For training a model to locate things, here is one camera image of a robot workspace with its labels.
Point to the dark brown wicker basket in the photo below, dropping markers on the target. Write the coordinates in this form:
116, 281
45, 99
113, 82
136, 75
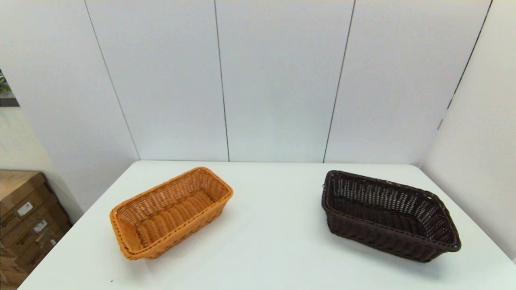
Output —
383, 237

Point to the orange wicker basket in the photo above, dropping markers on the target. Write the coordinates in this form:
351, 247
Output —
173, 217

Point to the dark framed plant picture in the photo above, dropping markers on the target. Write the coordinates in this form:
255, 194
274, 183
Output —
6, 94

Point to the brown cardboard box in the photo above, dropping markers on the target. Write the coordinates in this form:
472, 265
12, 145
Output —
48, 251
8, 276
30, 237
16, 189

